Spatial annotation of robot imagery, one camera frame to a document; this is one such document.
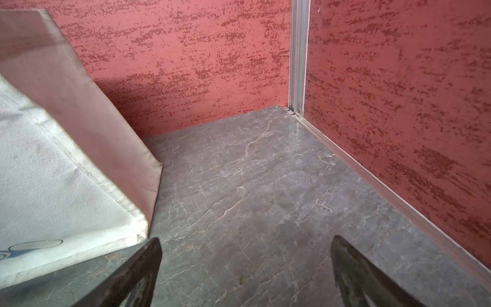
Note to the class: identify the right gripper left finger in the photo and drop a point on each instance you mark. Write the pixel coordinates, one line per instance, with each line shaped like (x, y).
(133, 283)

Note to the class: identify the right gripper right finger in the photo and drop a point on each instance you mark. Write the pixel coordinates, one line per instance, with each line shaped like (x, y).
(363, 284)

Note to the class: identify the white canvas Doraemon tote bag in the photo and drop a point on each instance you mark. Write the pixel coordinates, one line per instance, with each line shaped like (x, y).
(77, 182)

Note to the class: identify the right corner aluminium post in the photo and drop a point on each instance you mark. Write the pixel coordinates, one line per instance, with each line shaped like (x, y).
(300, 12)

